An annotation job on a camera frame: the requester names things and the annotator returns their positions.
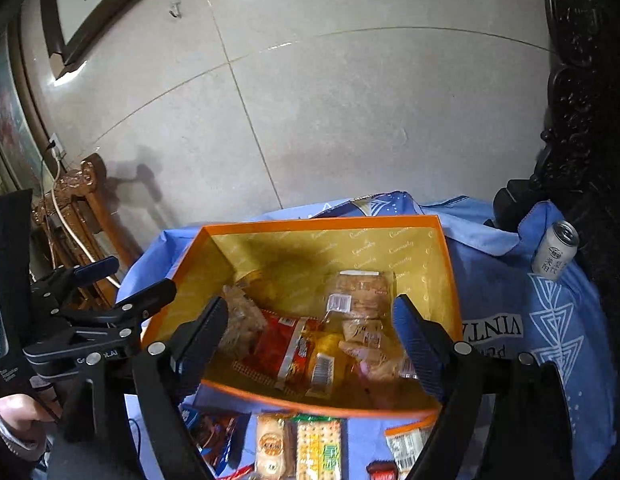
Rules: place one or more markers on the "orange cardboard box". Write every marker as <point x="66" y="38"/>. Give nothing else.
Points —
<point x="300" y="240"/>

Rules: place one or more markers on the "white drink can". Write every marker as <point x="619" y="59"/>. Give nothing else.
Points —
<point x="555" y="250"/>

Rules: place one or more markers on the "person's left forearm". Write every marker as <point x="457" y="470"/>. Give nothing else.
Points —
<point x="7" y="462"/>

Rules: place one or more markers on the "blue and red snack bag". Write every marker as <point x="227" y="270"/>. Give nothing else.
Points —
<point x="214" y="435"/>

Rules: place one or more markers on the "person's left hand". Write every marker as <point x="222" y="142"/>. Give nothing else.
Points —
<point x="24" y="415"/>

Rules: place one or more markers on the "dark snack bar wrapper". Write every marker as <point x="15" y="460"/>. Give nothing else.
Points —
<point x="382" y="474"/>

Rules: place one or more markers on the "white wall socket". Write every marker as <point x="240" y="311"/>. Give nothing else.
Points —
<point x="57" y="146"/>

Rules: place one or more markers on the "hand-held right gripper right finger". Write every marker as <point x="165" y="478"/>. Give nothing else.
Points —
<point x="417" y="345"/>

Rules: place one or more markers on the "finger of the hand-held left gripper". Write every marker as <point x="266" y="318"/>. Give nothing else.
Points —
<point x="97" y="269"/>
<point x="144" y="297"/>

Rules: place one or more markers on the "blue printed tablecloth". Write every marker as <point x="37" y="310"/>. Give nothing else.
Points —
<point x="490" y="285"/>

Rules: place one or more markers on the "clear round rice cracker bag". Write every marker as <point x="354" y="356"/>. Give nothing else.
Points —
<point x="272" y="445"/>

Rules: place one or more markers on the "carved wooden chair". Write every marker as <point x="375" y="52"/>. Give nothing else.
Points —
<point x="89" y="200"/>

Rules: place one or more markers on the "framed wall painting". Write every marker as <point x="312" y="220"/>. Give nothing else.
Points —
<point x="9" y="125"/>

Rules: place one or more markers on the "orange-edged white snack bag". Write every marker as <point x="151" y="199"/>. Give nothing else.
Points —
<point x="407" y="447"/>

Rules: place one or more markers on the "pile of snack packets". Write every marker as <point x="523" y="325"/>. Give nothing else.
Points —
<point x="285" y="345"/>

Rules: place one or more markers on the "metal wall hook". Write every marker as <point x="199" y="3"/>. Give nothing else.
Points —
<point x="175" y="8"/>

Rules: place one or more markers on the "dark framed wall picture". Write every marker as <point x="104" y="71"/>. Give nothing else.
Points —
<point x="69" y="45"/>

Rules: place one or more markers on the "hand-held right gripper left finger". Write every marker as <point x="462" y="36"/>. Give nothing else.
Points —
<point x="199" y="345"/>

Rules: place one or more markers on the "dark carved wooden furniture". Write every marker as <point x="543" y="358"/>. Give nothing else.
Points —
<point x="580" y="85"/>

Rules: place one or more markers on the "green striped cracker pack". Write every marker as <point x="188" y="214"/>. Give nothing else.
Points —
<point x="317" y="447"/>

